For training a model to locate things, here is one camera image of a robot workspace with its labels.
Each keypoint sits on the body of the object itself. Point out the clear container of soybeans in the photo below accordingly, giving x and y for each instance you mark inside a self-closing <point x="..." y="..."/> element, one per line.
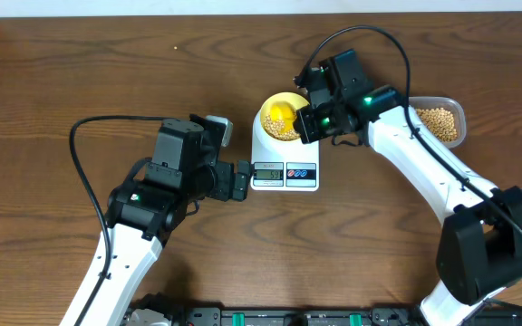
<point x="444" y="117"/>

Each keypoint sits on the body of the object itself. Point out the soybeans in yellow bowl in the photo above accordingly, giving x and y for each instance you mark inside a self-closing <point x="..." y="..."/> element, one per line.
<point x="280" y="129"/>

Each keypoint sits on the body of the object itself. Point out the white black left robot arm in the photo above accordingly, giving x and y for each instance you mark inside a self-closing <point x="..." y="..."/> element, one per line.
<point x="151" y="201"/>

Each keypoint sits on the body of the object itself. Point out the white digital kitchen scale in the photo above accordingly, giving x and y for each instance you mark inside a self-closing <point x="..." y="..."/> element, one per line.
<point x="283" y="165"/>

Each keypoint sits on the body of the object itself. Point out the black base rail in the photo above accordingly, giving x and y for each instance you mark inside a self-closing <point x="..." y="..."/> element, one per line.
<point x="157" y="309"/>

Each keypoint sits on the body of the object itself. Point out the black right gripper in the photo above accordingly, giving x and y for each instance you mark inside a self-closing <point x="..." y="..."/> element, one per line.
<point x="304" y="124"/>

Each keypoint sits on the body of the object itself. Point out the yellow measuring scoop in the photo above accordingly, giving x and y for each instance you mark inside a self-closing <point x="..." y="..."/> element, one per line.
<point x="282" y="112"/>

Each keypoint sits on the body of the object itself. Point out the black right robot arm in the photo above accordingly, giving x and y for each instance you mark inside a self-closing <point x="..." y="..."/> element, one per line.
<point x="480" y="250"/>

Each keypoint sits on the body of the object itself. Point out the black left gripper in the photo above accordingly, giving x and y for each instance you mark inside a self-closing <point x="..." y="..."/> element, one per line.
<point x="239" y="180"/>

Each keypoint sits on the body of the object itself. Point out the yellow plastic bowl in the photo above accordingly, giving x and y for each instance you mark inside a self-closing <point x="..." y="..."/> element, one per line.
<point x="295" y="100"/>

